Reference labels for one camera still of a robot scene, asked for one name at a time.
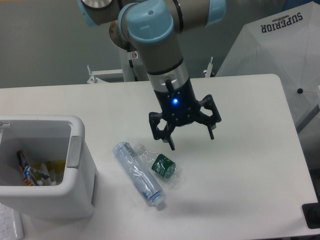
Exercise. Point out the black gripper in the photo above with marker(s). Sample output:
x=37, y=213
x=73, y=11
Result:
x=175, y=101

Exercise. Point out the crushed green-label plastic bottle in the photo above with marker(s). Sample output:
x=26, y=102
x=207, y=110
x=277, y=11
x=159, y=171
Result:
x=169, y=172

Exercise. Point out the clear blue-label plastic bottle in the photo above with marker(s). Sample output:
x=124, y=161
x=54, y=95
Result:
x=137, y=170

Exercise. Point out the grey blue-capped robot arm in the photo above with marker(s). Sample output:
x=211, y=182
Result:
x=151, y=27

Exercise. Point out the white plastic trash can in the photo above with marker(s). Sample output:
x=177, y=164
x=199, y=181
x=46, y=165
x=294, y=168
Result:
x=45, y=138

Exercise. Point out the yellow white trash pieces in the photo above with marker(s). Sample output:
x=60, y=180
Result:
x=55, y=169

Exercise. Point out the white superior umbrella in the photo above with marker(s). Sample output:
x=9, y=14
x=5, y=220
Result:
x=286, y=44

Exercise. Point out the black device at table edge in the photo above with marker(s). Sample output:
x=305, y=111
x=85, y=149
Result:
x=311, y=213

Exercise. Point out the orange blue snack wrapper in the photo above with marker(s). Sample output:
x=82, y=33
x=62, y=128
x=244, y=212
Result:
x=28, y=171

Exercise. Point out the white paper sheet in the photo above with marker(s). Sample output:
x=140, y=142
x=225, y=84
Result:
x=11, y=227

